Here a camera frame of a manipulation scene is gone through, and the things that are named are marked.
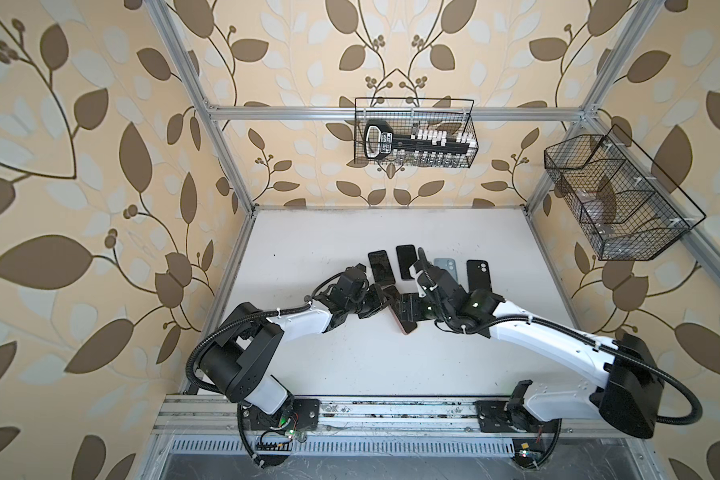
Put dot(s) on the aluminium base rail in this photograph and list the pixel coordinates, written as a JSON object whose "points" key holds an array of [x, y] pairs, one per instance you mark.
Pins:
{"points": [[347, 415]]}

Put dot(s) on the back wire basket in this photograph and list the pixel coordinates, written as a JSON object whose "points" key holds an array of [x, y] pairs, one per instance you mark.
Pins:
{"points": [[402, 113]]}

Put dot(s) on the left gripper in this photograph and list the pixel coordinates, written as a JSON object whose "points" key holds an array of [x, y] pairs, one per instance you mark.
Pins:
{"points": [[381, 300]]}

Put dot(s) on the light blue phone case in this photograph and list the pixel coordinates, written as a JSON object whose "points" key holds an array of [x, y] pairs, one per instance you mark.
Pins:
{"points": [[447, 264]]}

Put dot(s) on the black tool in basket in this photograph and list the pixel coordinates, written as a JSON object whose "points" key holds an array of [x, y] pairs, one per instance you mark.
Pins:
{"points": [[379, 141]]}

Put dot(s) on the right wire basket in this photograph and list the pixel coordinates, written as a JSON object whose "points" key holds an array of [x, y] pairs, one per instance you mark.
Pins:
{"points": [[628, 206]]}

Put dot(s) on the purple phone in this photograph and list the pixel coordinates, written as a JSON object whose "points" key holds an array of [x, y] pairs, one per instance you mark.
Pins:
{"points": [[408, 261]]}

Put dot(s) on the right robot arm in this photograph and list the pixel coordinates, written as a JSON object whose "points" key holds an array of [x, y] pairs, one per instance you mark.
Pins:
{"points": [[614, 378]]}

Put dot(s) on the black phone case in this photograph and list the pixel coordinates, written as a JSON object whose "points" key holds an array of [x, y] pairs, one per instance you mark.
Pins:
{"points": [[478, 275]]}

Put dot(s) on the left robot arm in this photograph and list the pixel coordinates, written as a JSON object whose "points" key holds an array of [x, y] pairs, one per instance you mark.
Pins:
{"points": [[234, 359]]}

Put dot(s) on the wire basket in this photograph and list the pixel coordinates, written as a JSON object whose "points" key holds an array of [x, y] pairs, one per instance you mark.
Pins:
{"points": [[628, 206], [402, 113]]}

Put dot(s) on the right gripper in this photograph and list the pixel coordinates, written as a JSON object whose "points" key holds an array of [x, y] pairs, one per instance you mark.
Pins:
{"points": [[413, 299]]}

